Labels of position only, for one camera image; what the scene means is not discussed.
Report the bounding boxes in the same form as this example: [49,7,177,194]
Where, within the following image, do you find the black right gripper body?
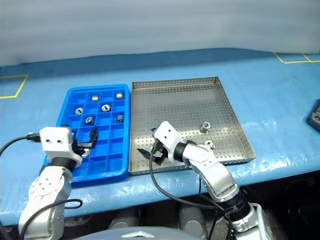
[149,139,168,167]

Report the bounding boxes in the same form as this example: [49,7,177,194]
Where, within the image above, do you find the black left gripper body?
[71,138,84,156]

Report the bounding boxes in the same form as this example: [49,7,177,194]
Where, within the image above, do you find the blue plastic compartment tray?
[43,83,133,189]

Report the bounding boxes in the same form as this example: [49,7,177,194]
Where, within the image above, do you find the perforated steel tray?
[128,76,258,176]

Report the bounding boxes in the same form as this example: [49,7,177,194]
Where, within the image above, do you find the grey rounded cylinder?
[106,211,141,229]
[178,201,209,239]

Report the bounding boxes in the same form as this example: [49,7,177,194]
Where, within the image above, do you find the grey robot torso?
[81,225,209,240]

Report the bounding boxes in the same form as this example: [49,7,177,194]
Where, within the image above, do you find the dark handheld device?
[307,98,320,133]

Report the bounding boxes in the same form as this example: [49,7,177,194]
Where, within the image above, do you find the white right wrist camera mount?
[152,120,188,164]

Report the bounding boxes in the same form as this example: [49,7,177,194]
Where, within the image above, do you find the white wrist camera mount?
[39,126,83,168]
[152,120,188,164]

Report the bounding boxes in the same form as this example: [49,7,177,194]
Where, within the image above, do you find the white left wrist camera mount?
[39,126,83,168]

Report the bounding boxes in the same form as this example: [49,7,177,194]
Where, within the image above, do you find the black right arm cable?
[148,146,235,240]

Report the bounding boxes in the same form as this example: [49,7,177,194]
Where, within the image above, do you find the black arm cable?
[148,146,235,240]
[19,198,84,240]

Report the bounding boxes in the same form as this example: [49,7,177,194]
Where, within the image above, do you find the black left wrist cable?
[0,133,41,159]

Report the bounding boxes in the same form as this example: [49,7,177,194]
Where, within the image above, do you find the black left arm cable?
[19,198,84,240]

